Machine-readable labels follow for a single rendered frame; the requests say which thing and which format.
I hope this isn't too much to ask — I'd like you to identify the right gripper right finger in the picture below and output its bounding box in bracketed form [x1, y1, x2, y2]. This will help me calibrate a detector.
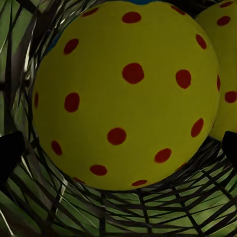
[221, 131, 237, 170]

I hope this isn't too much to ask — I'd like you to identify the easter egg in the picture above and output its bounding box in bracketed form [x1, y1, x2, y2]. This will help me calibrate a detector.
[194, 0, 237, 142]
[32, 0, 221, 191]

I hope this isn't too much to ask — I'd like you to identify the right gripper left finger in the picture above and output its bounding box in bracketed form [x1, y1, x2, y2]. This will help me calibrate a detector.
[0, 131, 26, 190]

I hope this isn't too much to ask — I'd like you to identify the wicker basket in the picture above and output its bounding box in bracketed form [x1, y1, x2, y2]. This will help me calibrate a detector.
[0, 0, 237, 237]

